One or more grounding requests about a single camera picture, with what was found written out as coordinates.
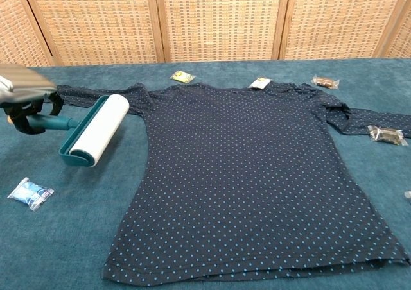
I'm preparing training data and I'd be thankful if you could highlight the blue white candy packet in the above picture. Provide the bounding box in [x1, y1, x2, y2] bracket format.
[6, 176, 55, 212]

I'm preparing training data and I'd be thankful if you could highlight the teal white lint roller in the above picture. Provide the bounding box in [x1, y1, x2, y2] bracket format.
[6, 94, 130, 168]

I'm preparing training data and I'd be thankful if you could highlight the dark blue polka dot shirt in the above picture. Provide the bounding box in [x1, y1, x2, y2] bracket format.
[43, 81, 411, 280]

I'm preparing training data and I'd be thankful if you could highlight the black candy packet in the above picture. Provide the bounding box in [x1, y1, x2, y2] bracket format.
[367, 124, 403, 147]

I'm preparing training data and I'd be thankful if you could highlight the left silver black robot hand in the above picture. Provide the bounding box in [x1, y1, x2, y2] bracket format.
[0, 64, 64, 135]

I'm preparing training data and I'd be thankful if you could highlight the woven bamboo folding screen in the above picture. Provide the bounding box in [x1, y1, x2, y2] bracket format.
[0, 0, 411, 67]

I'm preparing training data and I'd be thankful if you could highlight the yellow orange candy packet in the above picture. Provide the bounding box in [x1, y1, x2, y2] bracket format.
[170, 71, 197, 84]

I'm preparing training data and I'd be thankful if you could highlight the teal plush table cloth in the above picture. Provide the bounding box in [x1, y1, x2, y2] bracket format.
[0, 57, 411, 290]

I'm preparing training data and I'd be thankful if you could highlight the white orange candy packet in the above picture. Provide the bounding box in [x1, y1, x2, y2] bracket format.
[249, 77, 273, 89]

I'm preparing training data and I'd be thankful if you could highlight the brown candy packet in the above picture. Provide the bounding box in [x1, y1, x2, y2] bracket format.
[311, 74, 340, 89]

